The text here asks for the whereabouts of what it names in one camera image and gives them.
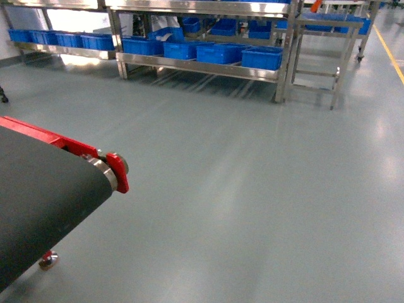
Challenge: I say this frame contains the far stainless steel rack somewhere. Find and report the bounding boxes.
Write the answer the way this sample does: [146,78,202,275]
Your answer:
[303,1,381,62]

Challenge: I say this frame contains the dark conveyor belt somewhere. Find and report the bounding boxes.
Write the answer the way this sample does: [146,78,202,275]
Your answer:
[0,125,114,293]

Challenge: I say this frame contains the stainless steel flow rack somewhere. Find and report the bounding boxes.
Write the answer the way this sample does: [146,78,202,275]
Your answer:
[1,1,300,103]

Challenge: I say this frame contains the stainless steel side table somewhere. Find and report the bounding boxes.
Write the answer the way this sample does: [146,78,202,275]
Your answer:
[285,12,362,110]

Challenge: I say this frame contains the blue plastic bin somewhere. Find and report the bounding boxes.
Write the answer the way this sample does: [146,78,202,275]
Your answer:
[241,47,283,71]
[196,43,251,64]
[122,37,163,56]
[163,41,205,60]

